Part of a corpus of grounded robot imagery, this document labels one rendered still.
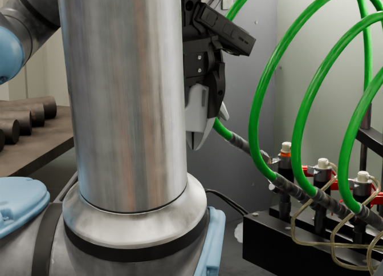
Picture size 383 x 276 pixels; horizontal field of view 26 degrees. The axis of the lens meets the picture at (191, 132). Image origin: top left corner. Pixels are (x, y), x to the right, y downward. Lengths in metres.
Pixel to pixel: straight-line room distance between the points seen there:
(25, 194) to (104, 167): 0.12
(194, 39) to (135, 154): 0.42
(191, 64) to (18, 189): 0.35
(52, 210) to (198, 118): 0.38
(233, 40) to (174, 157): 0.46
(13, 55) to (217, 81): 0.24
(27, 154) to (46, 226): 3.09
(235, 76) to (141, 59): 1.13
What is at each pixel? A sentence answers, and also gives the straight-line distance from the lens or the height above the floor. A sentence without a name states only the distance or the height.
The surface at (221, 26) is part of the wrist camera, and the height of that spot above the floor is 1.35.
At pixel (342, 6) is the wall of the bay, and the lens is 1.63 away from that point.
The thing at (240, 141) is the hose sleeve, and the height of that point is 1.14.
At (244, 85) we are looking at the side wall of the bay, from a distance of 1.71.
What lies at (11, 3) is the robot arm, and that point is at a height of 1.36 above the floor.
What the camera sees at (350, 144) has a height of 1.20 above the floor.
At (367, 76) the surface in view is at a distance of 1.49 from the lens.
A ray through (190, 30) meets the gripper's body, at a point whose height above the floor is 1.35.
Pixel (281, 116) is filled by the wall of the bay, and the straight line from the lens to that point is 1.78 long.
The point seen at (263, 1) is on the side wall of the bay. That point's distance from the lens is 1.72.
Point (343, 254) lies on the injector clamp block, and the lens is 1.30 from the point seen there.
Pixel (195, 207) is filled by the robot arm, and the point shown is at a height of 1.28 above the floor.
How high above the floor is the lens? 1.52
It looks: 17 degrees down
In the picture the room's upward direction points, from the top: straight up
